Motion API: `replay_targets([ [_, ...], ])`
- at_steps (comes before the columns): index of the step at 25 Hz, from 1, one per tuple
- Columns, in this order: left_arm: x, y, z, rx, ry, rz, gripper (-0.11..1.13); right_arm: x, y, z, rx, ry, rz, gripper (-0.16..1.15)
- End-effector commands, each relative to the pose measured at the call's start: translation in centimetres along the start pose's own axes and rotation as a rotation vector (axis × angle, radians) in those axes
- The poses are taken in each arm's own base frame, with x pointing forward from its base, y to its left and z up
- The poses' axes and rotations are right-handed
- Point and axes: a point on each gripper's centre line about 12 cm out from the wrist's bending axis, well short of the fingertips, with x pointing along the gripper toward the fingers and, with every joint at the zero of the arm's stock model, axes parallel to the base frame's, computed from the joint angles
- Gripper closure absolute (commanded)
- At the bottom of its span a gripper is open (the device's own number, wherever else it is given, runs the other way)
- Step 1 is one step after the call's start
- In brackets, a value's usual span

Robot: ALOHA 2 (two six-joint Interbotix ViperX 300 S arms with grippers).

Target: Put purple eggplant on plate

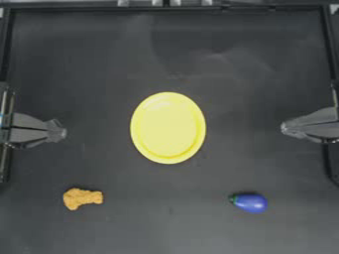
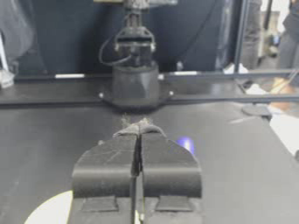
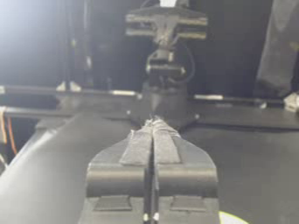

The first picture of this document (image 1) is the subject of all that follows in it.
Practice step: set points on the purple toy eggplant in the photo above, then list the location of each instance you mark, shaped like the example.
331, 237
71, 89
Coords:
251, 203

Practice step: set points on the yellow plate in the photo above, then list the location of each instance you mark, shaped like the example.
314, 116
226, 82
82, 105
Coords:
167, 127

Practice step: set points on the brown toy chicken nugget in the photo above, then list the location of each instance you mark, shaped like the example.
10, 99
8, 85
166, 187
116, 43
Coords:
82, 198

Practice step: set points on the black frame beam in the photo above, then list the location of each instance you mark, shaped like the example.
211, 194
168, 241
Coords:
331, 43
4, 43
167, 4

